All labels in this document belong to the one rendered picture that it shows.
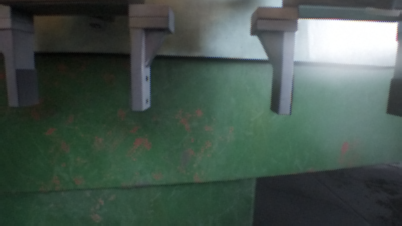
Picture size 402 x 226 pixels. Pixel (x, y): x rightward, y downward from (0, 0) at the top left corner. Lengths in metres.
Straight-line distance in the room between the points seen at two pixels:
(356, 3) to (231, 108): 0.22
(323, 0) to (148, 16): 0.16
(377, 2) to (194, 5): 0.22
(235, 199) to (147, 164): 0.25
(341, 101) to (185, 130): 0.31
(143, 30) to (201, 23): 0.13
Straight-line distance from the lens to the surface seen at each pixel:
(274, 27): 0.21
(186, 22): 0.32
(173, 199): 0.49
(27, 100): 0.29
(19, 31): 0.29
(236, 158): 0.39
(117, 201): 0.50
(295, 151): 0.44
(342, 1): 0.23
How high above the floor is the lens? 0.69
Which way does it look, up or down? 7 degrees down
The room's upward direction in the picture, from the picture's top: 1 degrees clockwise
